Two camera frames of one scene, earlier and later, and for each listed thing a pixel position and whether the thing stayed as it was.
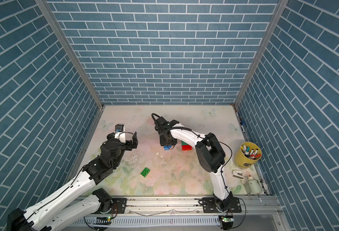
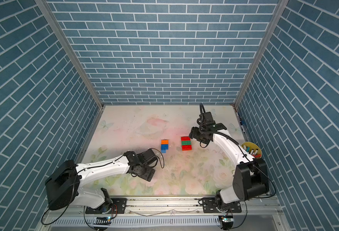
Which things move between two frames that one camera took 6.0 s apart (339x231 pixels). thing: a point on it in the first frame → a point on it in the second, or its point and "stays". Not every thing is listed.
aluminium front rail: (187, 207) stays
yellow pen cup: (248, 154) stays
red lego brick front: (186, 147) stays
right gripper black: (162, 142) → (193, 134)
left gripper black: (129, 147) → (150, 173)
